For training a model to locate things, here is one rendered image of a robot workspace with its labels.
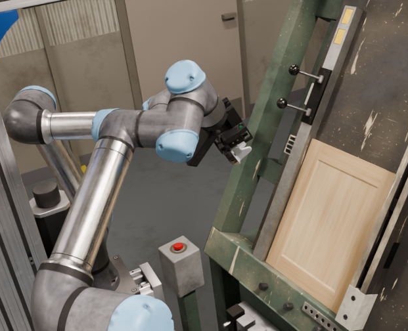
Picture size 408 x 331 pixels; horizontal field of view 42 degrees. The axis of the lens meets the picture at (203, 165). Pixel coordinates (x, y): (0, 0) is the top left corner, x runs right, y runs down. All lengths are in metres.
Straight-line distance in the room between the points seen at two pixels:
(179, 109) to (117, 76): 3.58
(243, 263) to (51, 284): 1.22
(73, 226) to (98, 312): 0.18
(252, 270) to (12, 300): 0.99
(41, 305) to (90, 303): 0.08
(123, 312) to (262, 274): 1.19
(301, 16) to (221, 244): 0.93
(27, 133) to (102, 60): 3.06
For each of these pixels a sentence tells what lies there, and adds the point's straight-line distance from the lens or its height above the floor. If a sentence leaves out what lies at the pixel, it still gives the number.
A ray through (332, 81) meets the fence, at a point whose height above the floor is 1.49.
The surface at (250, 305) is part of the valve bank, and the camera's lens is 2.06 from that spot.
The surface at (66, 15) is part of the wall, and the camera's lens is 4.38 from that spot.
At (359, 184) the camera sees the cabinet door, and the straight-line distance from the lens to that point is 1.77.
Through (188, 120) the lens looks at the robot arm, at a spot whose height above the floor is 1.77.
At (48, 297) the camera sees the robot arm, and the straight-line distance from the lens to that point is 0.91.
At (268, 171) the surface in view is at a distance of 2.10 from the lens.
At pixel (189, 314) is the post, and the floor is 0.62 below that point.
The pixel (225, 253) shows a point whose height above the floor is 0.85.
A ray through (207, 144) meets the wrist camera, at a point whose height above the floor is 1.65.
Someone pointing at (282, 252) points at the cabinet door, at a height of 0.95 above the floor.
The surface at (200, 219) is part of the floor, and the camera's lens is 3.80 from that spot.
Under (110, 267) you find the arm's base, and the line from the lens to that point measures 1.74.
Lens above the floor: 2.18
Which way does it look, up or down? 29 degrees down
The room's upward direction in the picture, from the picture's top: 7 degrees counter-clockwise
